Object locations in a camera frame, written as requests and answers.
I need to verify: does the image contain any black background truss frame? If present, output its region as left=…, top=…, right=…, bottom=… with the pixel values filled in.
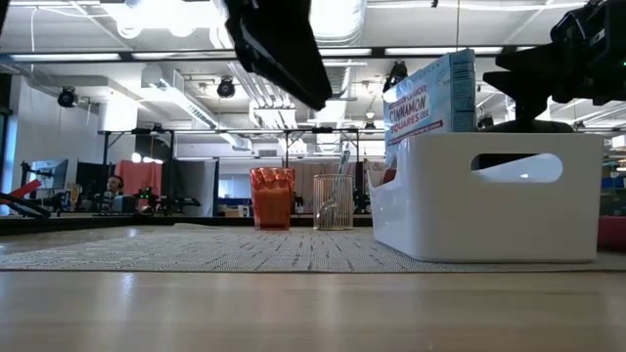
left=97, top=125, right=387, bottom=216

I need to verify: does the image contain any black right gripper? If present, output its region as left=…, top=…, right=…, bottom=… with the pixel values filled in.
left=482, top=0, right=626, bottom=124

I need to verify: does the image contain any blue cinnamon squares cereal box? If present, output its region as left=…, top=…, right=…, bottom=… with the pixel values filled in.
left=382, top=48, right=478, bottom=170

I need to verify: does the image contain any grey background curtain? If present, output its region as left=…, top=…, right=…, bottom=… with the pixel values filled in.
left=170, top=158, right=219, bottom=216

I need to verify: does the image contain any black overhead beam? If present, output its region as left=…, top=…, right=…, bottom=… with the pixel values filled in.
left=0, top=46, right=539, bottom=63

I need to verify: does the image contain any clear ribbed glass cup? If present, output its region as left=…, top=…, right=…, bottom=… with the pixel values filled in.
left=312, top=173, right=355, bottom=232

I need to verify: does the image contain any red and black background device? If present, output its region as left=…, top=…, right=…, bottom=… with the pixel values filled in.
left=0, top=179, right=53, bottom=220

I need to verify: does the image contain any silver ventilation duct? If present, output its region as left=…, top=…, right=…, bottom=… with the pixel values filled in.
left=297, top=0, right=368, bottom=154

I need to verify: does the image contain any black background panel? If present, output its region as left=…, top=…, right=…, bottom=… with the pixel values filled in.
left=75, top=161, right=116, bottom=206

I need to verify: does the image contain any grey woven placemat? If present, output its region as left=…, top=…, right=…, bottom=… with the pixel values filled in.
left=0, top=223, right=626, bottom=274

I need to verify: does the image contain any person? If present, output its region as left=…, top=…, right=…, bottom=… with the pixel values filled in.
left=103, top=174, right=127, bottom=199

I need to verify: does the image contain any black ceiling spotlight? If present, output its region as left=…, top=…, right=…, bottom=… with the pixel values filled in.
left=216, top=76, right=237, bottom=99
left=57, top=86, right=79, bottom=109
left=382, top=61, right=409, bottom=95

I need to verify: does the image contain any white plastic bin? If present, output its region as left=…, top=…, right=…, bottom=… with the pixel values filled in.
left=368, top=131, right=604, bottom=264

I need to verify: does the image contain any orange faceted tumbler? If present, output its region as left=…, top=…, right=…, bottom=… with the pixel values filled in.
left=249, top=166, right=296, bottom=232

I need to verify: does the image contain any small background desk monitor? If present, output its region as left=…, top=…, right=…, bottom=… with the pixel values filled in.
left=29, top=158, right=69, bottom=192

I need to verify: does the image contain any background storage shelf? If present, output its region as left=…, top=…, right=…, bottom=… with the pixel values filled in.
left=602, top=134, right=626, bottom=219

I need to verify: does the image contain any orange background partition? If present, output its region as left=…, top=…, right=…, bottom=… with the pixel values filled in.
left=114, top=159, right=163, bottom=197

